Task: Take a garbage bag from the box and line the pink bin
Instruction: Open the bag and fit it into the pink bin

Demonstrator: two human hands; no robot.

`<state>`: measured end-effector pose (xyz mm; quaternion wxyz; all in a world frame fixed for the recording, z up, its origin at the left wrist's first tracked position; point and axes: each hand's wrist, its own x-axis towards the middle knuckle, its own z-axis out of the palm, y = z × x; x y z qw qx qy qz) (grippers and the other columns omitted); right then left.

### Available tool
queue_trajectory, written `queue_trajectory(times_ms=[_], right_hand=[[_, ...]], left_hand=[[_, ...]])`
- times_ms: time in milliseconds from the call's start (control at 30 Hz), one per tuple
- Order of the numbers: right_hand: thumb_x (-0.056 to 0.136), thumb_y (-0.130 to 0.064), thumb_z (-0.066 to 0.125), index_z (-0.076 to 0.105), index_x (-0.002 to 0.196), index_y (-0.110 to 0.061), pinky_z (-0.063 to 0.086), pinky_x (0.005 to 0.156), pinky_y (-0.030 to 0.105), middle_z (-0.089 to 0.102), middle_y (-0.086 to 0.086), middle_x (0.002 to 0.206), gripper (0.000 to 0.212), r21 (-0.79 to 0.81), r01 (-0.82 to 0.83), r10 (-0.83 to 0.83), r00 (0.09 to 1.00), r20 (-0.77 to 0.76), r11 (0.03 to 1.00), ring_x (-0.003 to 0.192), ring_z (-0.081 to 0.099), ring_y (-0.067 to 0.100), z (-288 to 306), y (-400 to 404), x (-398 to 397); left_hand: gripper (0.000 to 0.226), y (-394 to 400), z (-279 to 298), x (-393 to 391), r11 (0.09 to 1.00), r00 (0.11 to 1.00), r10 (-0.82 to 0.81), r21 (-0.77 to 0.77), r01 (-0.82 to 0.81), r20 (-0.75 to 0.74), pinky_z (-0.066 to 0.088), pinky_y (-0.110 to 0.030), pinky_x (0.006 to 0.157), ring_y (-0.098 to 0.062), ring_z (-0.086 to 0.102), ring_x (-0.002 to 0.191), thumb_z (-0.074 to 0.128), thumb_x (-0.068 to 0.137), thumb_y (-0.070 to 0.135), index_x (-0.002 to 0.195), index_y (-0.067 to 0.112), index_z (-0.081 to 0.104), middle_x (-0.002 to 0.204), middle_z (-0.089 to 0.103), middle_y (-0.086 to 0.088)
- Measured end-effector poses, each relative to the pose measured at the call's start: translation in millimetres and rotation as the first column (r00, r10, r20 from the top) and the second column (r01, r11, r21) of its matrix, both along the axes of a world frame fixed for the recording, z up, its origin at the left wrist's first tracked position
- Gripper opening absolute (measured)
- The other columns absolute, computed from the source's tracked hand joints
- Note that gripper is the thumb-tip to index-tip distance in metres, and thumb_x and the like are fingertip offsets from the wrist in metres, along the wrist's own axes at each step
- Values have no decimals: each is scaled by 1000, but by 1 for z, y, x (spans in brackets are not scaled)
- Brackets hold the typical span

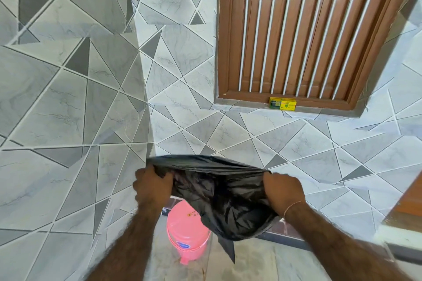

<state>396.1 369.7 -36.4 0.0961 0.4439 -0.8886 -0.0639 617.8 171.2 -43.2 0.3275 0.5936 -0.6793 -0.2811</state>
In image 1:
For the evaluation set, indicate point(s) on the pink plastic pedal bin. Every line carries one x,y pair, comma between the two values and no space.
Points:
186,229

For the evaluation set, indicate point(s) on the brown wooden window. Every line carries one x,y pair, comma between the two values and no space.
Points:
306,32

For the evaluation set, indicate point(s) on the small yellow box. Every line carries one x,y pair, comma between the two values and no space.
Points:
283,104

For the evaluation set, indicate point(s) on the person's right hand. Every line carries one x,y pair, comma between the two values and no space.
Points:
284,192

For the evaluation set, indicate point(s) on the person's left fingers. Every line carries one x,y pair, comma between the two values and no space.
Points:
160,173

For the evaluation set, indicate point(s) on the person's left hand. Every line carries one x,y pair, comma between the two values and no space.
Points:
152,187

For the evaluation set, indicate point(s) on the person's left forearm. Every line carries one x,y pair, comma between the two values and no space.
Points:
123,244

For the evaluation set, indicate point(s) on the brown wooden door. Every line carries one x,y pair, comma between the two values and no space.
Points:
405,201

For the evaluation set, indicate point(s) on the person's right forearm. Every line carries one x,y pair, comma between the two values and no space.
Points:
333,244

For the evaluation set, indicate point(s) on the black plastic garbage bag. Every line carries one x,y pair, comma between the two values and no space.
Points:
219,196

